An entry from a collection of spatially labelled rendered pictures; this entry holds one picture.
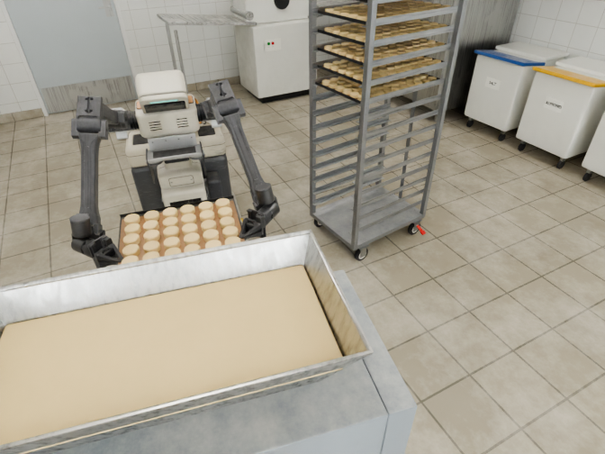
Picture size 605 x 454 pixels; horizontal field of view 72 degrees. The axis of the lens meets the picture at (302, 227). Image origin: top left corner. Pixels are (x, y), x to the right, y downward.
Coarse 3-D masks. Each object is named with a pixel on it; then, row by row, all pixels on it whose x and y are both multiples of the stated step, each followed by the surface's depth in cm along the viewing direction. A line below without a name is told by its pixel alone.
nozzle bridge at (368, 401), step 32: (352, 288) 85; (384, 352) 72; (320, 384) 68; (352, 384) 68; (384, 384) 68; (192, 416) 64; (224, 416) 64; (256, 416) 64; (288, 416) 63; (320, 416) 63; (352, 416) 63; (384, 416) 63; (96, 448) 60; (128, 448) 60; (160, 448) 60; (192, 448) 60; (224, 448) 60; (256, 448) 60; (288, 448) 61; (320, 448) 63; (352, 448) 66; (384, 448) 70
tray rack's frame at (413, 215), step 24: (456, 24) 214; (456, 48) 221; (408, 144) 275; (432, 144) 255; (432, 168) 264; (384, 192) 308; (312, 216) 288; (336, 216) 284; (408, 216) 283; (360, 240) 263
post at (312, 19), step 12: (312, 0) 210; (312, 24) 216; (312, 36) 220; (312, 60) 227; (312, 72) 231; (312, 108) 243; (312, 120) 247; (312, 132) 252; (312, 144) 257; (312, 204) 284
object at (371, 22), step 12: (372, 0) 176; (372, 12) 179; (372, 24) 182; (372, 36) 185; (372, 48) 189; (372, 60) 192; (360, 120) 210; (360, 132) 214; (360, 144) 217; (360, 156) 220; (360, 168) 225; (360, 180) 230; (360, 192) 235; (360, 204) 240
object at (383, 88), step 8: (328, 80) 232; (336, 80) 233; (344, 80) 236; (400, 80) 230; (408, 80) 232; (416, 80) 230; (424, 80) 230; (432, 80) 232; (336, 88) 223; (344, 88) 221; (352, 88) 221; (360, 88) 224; (376, 88) 222; (384, 88) 220; (392, 88) 220; (400, 88) 223; (352, 96) 214; (360, 96) 210
